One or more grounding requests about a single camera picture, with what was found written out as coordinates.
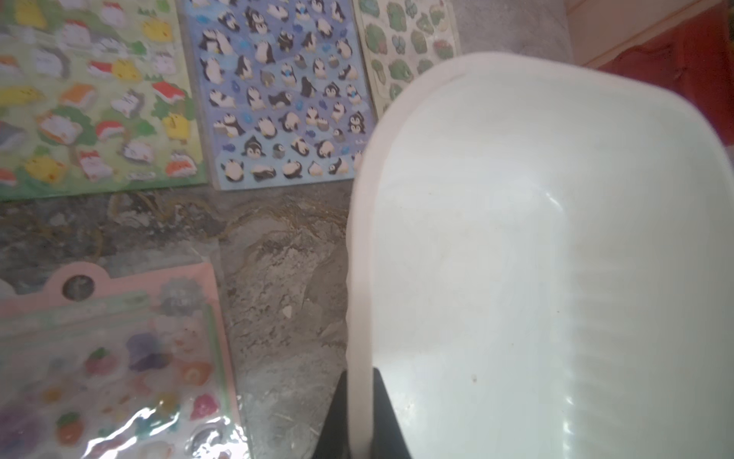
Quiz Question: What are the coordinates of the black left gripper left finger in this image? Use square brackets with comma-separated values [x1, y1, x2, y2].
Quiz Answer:
[312, 371, 350, 459]

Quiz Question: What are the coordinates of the red metal pencil bucket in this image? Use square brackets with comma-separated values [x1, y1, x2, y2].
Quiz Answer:
[599, 1, 733, 147]

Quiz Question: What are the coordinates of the blue penguin sticker sheet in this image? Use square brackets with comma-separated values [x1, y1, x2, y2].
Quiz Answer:
[185, 1, 376, 191]

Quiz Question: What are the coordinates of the bonbon drop sticker sheet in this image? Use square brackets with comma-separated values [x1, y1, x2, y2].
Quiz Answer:
[1, 262, 250, 458]

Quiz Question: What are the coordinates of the green frog sticker sheet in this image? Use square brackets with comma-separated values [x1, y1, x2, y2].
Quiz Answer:
[353, 0, 461, 117]

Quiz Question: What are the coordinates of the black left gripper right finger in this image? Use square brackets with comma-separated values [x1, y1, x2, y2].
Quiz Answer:
[371, 368, 412, 459]

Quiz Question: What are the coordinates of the white plastic storage box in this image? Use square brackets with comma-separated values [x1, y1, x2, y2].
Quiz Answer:
[347, 53, 733, 458]

